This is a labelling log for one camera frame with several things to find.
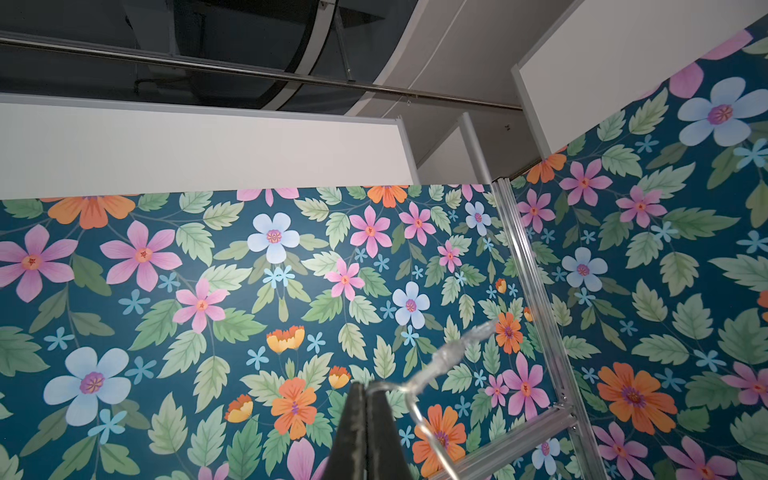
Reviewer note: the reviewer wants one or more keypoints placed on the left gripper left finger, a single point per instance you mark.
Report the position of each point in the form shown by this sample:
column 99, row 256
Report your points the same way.
column 348, row 455

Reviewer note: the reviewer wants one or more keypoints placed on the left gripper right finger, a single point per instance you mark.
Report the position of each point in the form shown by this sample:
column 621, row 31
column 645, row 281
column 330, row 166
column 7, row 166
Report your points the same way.
column 385, row 459

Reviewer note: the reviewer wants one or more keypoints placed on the clear string light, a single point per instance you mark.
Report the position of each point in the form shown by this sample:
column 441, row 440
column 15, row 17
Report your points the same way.
column 443, row 360

